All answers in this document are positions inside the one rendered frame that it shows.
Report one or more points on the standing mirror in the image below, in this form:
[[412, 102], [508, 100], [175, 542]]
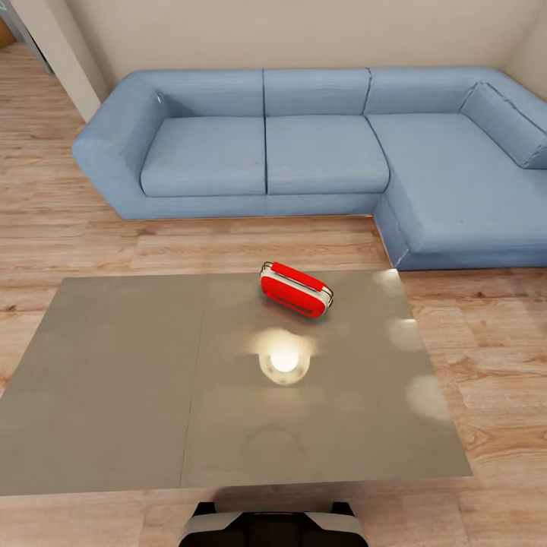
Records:
[[7, 6]]

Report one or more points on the coffee table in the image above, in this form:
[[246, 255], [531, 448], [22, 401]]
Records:
[[201, 380]]

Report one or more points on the sofa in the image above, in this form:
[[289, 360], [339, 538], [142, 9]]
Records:
[[451, 161]]

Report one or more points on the radio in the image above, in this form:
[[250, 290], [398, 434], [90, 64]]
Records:
[[295, 289]]

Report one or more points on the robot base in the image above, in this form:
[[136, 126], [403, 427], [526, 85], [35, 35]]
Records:
[[273, 529]]

